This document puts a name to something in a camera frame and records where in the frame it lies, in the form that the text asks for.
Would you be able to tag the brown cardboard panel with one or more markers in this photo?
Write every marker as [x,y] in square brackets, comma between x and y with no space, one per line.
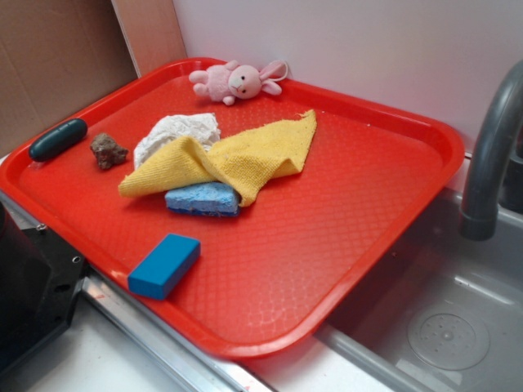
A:
[57,57]

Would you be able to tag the dark green oblong capsule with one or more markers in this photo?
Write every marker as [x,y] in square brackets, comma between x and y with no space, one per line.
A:
[57,140]

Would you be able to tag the yellow cloth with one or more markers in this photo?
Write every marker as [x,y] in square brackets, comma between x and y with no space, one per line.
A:
[245,161]

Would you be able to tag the blue sponge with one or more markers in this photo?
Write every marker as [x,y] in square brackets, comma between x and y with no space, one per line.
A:
[206,199]

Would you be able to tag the red plastic tray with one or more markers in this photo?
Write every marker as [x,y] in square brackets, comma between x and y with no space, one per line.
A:
[269,277]

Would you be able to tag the blue rectangular block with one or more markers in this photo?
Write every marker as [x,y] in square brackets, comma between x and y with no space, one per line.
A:
[164,267]

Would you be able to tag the pink plush bunny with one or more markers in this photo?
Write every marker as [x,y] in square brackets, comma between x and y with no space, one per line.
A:
[232,81]

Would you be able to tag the grey sink basin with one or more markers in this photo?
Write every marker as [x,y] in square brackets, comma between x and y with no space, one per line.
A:
[438,312]

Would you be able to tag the white crumpled paper towel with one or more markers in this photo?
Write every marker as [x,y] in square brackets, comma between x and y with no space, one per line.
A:
[202,127]

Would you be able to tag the brown rock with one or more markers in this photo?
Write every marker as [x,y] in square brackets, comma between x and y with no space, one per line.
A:
[107,151]

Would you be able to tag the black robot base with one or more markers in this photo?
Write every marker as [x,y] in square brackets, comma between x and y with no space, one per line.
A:
[41,277]

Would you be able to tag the grey faucet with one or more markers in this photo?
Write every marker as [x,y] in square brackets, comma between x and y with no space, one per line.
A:
[494,177]

